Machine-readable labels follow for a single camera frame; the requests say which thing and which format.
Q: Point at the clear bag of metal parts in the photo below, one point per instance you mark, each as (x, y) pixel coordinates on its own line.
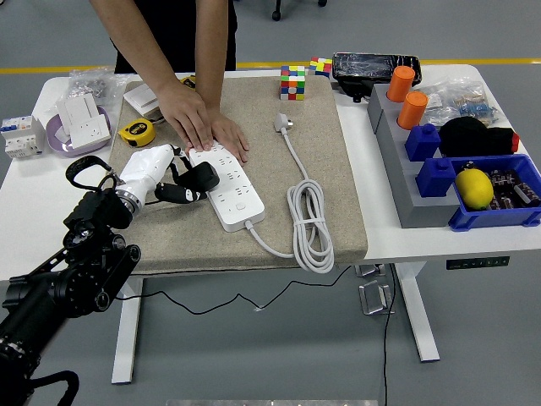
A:
(91, 84)

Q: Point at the white power strip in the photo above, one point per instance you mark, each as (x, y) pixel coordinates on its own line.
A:
(236, 199)

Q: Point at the black tray wrapped in plastic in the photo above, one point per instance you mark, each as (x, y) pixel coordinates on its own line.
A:
(363, 67)

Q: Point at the white circuit breaker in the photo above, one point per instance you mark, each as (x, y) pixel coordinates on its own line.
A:
(21, 137)

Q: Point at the person's right hand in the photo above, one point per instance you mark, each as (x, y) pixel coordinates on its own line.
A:
(187, 116)

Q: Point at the blue block with knob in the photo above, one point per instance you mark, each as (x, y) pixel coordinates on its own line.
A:
(422, 144)
(435, 179)

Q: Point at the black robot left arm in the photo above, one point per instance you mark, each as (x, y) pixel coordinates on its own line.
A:
(84, 279)

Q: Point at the clear bag of resistors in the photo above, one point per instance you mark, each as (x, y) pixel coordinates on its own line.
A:
(465, 103)

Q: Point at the purple bowl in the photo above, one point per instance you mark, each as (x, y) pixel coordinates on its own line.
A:
(57, 144)

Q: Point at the black cloth bundle red tip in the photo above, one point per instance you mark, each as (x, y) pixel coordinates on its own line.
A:
(469, 137)

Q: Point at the white table leg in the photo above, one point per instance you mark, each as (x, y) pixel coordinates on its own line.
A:
(126, 347)
(418, 317)

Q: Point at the person's right forearm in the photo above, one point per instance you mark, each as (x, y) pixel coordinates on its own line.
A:
(141, 42)

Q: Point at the black office chair base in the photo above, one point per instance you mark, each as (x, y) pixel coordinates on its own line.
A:
(276, 16)

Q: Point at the grey-brown fabric mat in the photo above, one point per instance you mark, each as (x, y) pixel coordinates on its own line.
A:
(253, 148)

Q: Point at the person's left hand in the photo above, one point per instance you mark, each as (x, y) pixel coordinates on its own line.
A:
(231, 137)

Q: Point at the silver metal bracket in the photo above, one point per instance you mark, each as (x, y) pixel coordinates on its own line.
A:
(369, 270)
(374, 298)

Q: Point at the dark capacitors pile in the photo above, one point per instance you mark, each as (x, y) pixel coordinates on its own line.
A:
(513, 188)

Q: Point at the white wall switch panel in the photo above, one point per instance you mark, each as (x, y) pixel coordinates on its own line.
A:
(138, 97)

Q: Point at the small Rubik's cube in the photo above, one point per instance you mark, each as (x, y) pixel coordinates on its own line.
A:
(320, 67)

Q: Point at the black table control panel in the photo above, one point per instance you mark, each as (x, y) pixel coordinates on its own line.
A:
(477, 263)

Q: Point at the large Rubik's cube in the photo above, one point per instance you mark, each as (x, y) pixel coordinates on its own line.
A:
(292, 84)

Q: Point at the black plug adapter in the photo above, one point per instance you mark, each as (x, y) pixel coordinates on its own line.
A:
(203, 175)

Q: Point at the white wall socket panel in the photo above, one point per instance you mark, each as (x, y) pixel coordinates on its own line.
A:
(89, 132)

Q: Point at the blue plastic bin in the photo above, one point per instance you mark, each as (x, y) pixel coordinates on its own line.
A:
(490, 219)

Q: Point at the orange cylinder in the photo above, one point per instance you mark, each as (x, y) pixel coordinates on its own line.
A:
(412, 111)
(400, 84)

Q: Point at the white blank panel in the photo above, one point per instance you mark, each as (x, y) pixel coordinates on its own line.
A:
(78, 108)

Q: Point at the yellow lemon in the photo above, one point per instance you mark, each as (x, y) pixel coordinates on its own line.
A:
(474, 189)

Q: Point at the person's left forearm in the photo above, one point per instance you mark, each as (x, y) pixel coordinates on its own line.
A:
(212, 51)

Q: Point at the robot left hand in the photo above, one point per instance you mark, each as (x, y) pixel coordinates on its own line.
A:
(145, 167)

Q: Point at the grey stepped block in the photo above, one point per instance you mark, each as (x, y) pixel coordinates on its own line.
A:
(406, 190)

